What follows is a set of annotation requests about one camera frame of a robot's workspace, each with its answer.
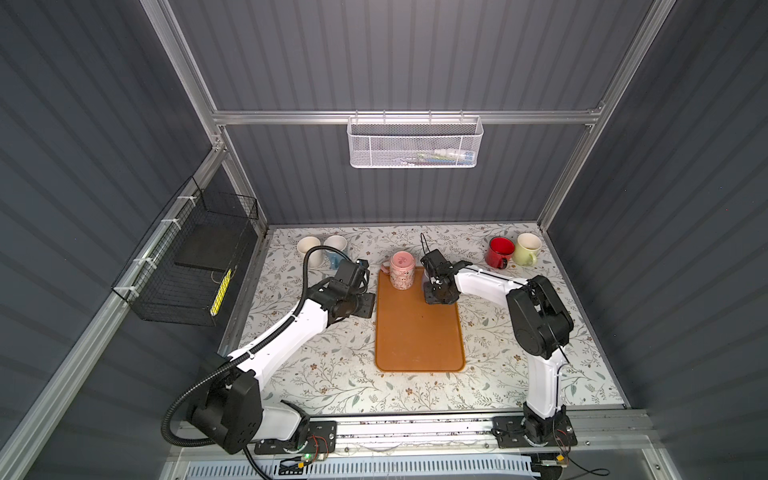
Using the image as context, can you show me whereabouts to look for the yellow marker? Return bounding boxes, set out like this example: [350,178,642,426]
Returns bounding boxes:
[209,269,233,317]

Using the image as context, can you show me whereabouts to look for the black wire basket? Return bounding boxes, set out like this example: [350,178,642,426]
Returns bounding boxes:
[113,180,259,327]

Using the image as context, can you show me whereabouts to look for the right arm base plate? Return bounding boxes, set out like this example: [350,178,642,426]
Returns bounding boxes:
[491,413,578,448]

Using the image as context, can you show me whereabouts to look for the pens in white basket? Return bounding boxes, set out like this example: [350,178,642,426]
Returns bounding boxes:
[394,149,476,168]

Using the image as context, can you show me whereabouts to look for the orange plastic tray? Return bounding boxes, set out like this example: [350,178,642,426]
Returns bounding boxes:
[375,267,466,373]

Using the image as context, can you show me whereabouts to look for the blue textured mug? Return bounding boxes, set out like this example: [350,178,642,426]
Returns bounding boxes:
[324,235,348,270]

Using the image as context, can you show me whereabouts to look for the white wire basket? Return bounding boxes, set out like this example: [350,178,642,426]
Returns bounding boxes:
[346,115,484,169]

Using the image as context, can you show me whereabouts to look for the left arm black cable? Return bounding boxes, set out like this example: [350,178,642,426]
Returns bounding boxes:
[160,245,355,480]

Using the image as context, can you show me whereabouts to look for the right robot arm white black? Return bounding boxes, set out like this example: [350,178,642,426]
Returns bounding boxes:
[420,249,577,446]

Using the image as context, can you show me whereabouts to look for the pink ghost pattern mug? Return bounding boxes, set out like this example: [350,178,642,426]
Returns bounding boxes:
[380,251,415,291]

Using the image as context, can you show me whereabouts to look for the light green mug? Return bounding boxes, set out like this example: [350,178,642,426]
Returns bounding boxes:
[513,232,543,266]

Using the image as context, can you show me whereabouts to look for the white mug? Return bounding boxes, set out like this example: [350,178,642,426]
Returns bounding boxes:
[297,236,325,269]

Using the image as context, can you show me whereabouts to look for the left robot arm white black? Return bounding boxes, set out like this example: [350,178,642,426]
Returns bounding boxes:
[160,258,375,454]

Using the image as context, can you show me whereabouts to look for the red mug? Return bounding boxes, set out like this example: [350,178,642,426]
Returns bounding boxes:
[485,236,515,270]

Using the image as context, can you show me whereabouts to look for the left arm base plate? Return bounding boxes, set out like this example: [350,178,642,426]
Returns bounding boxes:
[252,420,338,455]

